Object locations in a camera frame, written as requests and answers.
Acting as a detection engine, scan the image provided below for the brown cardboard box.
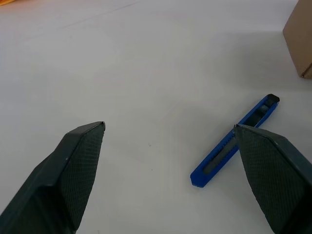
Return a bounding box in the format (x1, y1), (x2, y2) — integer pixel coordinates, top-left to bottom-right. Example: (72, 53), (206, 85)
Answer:
(282, 0), (312, 80)

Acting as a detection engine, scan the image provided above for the yellow cloth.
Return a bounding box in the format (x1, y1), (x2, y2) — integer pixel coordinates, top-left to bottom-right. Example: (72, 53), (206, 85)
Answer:
(0, 0), (24, 7)

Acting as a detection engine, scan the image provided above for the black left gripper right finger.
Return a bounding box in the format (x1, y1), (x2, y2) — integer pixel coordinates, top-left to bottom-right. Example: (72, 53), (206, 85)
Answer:
(234, 123), (312, 234)

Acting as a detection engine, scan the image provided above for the blue utility knife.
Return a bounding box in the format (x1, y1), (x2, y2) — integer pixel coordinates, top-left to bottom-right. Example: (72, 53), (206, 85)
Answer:
(189, 94), (280, 188)

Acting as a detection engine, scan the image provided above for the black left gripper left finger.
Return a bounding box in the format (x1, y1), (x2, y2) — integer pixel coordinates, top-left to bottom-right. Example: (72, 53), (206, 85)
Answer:
(0, 121), (106, 234)

